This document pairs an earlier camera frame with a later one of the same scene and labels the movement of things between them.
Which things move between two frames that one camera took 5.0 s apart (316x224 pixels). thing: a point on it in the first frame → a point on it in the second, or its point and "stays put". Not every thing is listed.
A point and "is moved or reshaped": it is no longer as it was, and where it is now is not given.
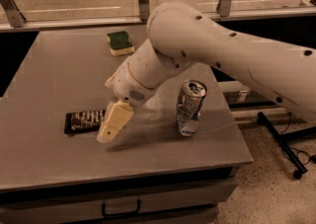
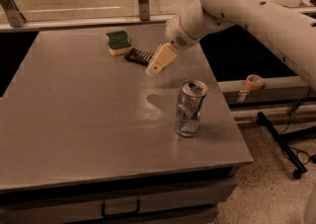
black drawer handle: (120, 214) stays put
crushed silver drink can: (190, 106) stays put
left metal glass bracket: (13, 15) stays put
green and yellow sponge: (119, 43) stays put
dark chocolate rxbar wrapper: (83, 121) is moved or reshaped
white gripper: (127, 85) → (177, 33)
